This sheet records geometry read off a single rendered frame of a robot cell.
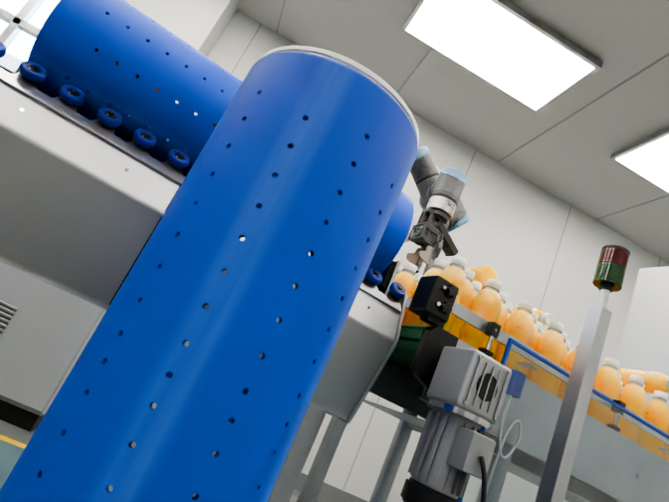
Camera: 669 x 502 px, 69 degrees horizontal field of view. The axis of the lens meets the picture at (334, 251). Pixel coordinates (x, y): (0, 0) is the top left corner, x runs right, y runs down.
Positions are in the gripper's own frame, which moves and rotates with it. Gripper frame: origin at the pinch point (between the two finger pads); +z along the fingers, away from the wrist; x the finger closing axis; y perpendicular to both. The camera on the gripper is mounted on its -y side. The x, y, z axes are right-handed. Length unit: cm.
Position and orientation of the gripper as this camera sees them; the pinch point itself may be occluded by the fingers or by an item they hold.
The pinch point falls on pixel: (421, 272)
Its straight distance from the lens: 155.5
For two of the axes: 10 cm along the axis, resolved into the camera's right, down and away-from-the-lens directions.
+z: -4.0, 8.7, -2.9
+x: 4.3, -1.0, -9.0
